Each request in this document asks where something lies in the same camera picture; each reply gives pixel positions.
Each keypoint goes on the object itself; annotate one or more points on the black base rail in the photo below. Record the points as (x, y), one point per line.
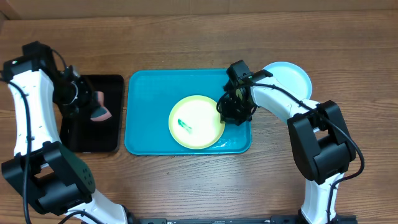
(217, 221)

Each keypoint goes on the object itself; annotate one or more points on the yellow-green plate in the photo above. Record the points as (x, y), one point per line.
(195, 123)

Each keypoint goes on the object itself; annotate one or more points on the teal plastic tray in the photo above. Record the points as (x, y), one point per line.
(151, 96)

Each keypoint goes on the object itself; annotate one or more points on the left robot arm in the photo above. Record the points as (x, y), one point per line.
(59, 114)

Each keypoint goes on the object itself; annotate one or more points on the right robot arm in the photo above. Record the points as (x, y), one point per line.
(321, 145)

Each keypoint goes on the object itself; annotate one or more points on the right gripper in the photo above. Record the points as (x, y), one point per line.
(227, 117)

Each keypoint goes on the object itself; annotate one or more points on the light blue plate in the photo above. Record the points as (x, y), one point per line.
(291, 76)

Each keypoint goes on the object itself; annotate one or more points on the black and red sponge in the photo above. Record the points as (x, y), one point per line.
(101, 113)

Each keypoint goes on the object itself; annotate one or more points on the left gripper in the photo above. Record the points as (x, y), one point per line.
(84, 103)

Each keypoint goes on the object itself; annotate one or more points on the black plastic tray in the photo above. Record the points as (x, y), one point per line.
(104, 136)

